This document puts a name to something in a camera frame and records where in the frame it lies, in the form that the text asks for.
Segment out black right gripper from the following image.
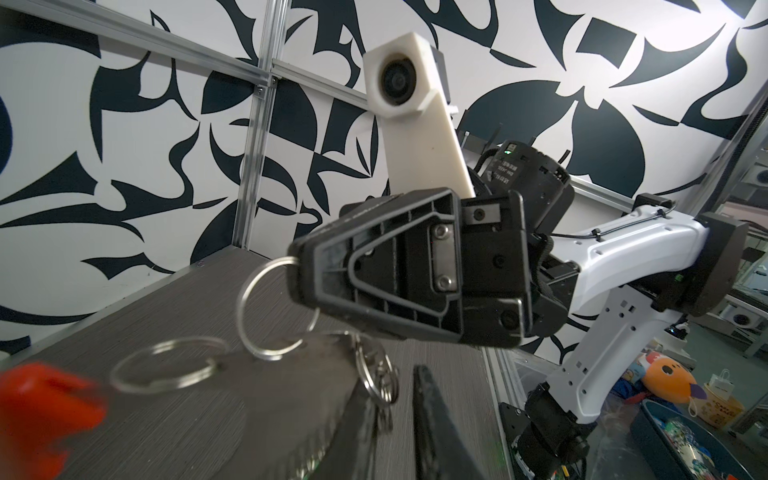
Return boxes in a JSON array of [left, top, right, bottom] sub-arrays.
[[286, 188, 539, 348]]

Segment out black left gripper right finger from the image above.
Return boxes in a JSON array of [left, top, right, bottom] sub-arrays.
[[412, 365, 485, 480]]

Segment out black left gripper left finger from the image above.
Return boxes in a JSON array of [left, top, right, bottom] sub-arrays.
[[311, 383, 378, 480]]

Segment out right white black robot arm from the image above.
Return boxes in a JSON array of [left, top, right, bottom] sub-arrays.
[[288, 141, 748, 479]]

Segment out orange plush toy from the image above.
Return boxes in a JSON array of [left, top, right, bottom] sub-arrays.
[[641, 352, 708, 404]]

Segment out blue bin with items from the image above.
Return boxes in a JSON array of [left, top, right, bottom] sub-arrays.
[[630, 400, 752, 480]]

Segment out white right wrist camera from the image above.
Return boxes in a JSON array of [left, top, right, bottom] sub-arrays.
[[363, 32, 475, 199]]

